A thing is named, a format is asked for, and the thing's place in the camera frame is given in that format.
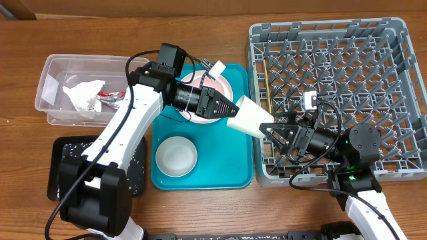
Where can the white paper cup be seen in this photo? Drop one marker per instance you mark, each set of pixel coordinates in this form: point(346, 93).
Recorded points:
point(249, 118)

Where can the grey bowl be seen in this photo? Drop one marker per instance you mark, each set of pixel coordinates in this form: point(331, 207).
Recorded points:
point(176, 156)

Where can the pink plate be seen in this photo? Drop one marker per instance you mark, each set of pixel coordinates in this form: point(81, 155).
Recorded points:
point(220, 84)

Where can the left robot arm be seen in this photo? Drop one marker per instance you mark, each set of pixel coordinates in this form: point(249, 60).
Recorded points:
point(93, 187)

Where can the red snack wrapper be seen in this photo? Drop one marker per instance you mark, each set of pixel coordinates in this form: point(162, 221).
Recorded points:
point(112, 99)

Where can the wooden chopstick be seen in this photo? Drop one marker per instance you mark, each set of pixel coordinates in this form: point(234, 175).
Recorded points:
point(267, 86)

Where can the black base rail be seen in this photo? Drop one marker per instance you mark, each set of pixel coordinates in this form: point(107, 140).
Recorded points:
point(290, 235)

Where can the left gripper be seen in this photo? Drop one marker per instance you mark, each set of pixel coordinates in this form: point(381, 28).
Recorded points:
point(209, 96)

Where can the white rice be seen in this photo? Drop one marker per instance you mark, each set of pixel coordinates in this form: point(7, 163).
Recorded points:
point(133, 160)

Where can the grey dishwasher rack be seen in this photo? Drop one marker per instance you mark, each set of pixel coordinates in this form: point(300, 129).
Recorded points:
point(369, 69)

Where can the clear plastic bin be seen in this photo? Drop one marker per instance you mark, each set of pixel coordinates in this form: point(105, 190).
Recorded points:
point(66, 71)

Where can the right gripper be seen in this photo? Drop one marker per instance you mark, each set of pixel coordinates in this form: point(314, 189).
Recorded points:
point(291, 131)

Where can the teal serving tray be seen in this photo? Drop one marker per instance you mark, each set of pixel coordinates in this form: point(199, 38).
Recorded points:
point(225, 158)

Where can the black plastic tray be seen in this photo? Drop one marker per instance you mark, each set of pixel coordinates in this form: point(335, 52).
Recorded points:
point(140, 166)

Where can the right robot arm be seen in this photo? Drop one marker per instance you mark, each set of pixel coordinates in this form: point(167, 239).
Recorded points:
point(353, 183)

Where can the white napkin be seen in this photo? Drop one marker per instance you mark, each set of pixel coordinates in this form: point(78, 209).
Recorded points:
point(84, 97)

